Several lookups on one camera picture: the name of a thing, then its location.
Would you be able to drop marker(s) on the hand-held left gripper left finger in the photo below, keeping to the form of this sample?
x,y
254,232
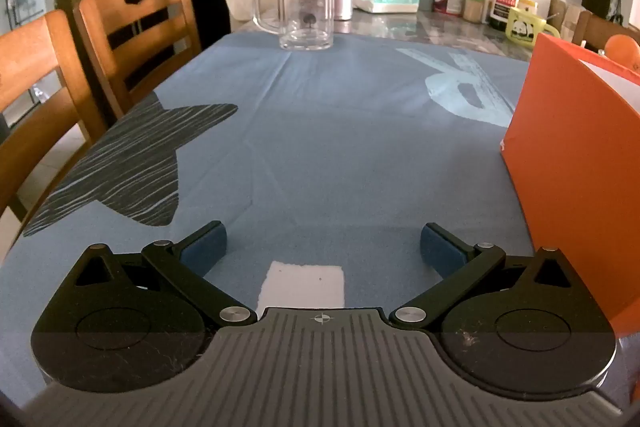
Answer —
x,y
205,248

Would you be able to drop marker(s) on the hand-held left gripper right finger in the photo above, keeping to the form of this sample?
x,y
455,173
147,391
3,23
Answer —
x,y
440,249

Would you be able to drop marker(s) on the orange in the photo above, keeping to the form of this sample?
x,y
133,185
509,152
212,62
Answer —
x,y
622,49

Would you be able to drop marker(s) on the blue printed tablecloth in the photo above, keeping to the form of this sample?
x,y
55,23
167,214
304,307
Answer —
x,y
325,157

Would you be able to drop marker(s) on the orange cardboard box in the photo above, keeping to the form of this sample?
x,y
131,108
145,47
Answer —
x,y
575,157

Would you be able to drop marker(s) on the small jar with green lid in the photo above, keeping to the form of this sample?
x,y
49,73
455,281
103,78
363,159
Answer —
x,y
473,7

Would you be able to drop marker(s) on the wooden chair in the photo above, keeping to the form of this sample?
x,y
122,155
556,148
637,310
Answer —
x,y
595,29
40,57
150,7

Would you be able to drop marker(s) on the dark bottle with white label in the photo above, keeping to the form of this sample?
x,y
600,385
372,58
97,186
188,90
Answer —
x,y
502,4

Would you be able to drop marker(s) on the beige cardboard boxes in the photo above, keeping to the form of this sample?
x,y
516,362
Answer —
x,y
565,19

